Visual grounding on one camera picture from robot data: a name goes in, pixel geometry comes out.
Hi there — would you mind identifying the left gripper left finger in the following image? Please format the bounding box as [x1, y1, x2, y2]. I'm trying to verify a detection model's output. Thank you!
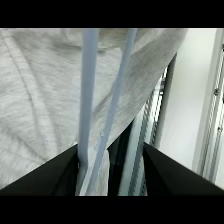
[0, 143, 80, 197]

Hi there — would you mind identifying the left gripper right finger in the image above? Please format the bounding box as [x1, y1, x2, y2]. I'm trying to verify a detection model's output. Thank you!
[142, 142, 224, 197]

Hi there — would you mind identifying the silver frame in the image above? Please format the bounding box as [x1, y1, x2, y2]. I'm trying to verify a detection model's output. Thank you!
[117, 27, 224, 197]

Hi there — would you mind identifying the light grey garment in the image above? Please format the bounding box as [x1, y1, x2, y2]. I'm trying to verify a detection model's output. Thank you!
[0, 27, 188, 197]

